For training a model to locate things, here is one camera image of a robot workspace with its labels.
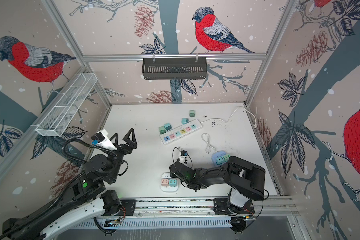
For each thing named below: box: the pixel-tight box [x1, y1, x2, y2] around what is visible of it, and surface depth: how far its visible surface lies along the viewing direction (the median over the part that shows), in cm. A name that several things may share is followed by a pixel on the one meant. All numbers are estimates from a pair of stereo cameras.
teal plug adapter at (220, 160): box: [215, 156, 225, 165], surface depth 85 cm
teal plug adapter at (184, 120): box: [181, 118, 191, 125], surface depth 111 cm
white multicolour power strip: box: [159, 119, 203, 145], surface depth 102 cm
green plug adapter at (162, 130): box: [158, 126, 167, 135], surface depth 105 cm
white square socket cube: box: [160, 172, 179, 193], surface depth 79 cm
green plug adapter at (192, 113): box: [189, 110, 196, 118], surface depth 116 cm
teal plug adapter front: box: [169, 179, 177, 188], surface depth 77 cm
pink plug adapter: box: [161, 179, 169, 188], surface depth 76 cm
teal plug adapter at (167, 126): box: [163, 122, 172, 131], surface depth 106 cm
